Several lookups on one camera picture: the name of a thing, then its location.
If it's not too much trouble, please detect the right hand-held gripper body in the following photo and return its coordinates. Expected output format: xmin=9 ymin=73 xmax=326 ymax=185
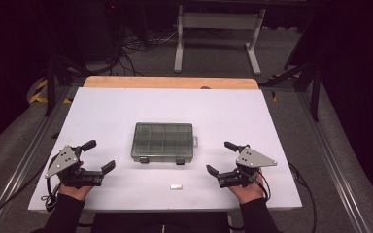
xmin=218 ymin=144 xmax=278 ymax=189

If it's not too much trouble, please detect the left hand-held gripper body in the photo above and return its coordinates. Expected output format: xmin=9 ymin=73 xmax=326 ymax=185
xmin=44 ymin=145 xmax=104 ymax=189

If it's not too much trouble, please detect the clear plastic compartment box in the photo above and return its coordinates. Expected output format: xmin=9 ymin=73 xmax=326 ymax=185
xmin=130 ymin=121 xmax=199 ymax=166

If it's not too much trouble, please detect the person's left hand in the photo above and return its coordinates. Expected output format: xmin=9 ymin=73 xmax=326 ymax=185
xmin=57 ymin=183 xmax=94 ymax=202

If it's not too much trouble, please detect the person's right hand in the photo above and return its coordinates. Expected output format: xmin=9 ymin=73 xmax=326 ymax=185
xmin=227 ymin=168 xmax=266 ymax=205

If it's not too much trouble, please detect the black metal stand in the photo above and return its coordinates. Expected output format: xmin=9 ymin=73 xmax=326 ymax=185
xmin=258 ymin=61 xmax=322 ymax=123
xmin=43 ymin=56 xmax=90 ymax=118

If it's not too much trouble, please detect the yellow and black floor tape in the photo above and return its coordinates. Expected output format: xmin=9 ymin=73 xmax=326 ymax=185
xmin=28 ymin=78 xmax=74 ymax=105

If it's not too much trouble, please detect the person's dark clothing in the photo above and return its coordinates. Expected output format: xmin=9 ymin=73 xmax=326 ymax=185
xmin=91 ymin=212 xmax=231 ymax=233

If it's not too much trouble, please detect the white table board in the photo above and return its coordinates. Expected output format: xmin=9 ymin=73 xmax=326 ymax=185
xmin=28 ymin=86 xmax=303 ymax=214

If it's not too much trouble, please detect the wooden table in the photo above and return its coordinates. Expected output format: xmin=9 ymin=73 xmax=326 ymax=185
xmin=83 ymin=76 xmax=260 ymax=91

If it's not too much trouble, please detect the white metal stand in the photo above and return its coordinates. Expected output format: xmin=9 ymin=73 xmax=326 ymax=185
xmin=173 ymin=4 xmax=266 ymax=76

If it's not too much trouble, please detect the left hand-held gripper cable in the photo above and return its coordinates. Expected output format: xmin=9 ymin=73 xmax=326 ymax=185
xmin=0 ymin=153 xmax=62 ymax=227

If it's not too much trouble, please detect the hand-held gripper cable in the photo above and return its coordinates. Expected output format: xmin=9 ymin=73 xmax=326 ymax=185
xmin=0 ymin=153 xmax=62 ymax=227
xmin=255 ymin=161 xmax=318 ymax=233

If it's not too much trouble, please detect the aluminium floor rail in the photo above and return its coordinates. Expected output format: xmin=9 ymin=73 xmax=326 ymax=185
xmin=295 ymin=91 xmax=373 ymax=233
xmin=0 ymin=86 xmax=76 ymax=233

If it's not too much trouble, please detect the right hand-held gripper cable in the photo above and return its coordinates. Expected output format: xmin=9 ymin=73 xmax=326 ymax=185
xmin=255 ymin=161 xmax=318 ymax=233

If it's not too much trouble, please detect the bundle of black floor cables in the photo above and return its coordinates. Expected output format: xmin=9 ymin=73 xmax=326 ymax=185
xmin=116 ymin=27 xmax=180 ymax=77

